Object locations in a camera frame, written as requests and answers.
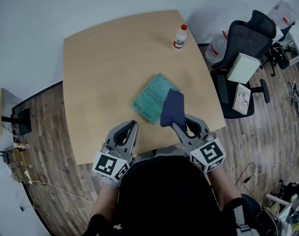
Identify grey shoulder strap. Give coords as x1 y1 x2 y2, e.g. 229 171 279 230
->
232 204 253 236

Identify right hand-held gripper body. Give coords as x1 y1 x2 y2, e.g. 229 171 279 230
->
182 131 226 174

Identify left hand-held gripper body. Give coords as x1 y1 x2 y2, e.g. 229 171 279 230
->
92 142 136 183

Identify tangled cable bundle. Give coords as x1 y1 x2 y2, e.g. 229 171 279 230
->
288 81 299 122

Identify black mesh office chair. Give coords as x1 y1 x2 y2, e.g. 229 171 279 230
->
210 10 277 119

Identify dark blue cloth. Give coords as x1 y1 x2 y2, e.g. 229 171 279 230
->
160 88 187 132

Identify person's grey trousers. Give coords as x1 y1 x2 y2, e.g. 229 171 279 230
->
133 145 189 161

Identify person's left forearm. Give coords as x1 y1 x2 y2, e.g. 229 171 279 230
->
90 183 120 221

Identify black router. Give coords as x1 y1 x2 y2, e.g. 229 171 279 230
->
0 150 17 165

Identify teal book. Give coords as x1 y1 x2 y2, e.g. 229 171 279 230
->
131 73 182 125

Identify clear bottle with red cap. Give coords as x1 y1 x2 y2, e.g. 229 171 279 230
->
172 24 188 51

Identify small black office chair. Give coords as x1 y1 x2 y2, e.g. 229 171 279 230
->
259 21 297 77

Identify black floor cable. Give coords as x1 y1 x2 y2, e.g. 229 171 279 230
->
235 162 257 189

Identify grey booklet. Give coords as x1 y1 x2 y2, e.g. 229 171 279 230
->
232 83 251 115

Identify person's right forearm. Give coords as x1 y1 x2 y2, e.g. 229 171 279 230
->
205 167 242 208

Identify grey wrist strap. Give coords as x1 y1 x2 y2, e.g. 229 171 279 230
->
101 175 121 188

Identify large clear water jug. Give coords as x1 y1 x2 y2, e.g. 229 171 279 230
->
267 0 299 29
205 30 230 64

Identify white floor cable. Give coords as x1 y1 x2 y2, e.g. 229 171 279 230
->
31 180 96 204

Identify black monitor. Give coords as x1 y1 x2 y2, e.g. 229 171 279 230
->
1 107 32 136

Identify person's black shirt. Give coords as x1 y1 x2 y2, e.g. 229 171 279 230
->
82 155 263 236

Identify pale green box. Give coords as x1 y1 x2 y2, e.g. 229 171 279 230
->
226 53 261 85

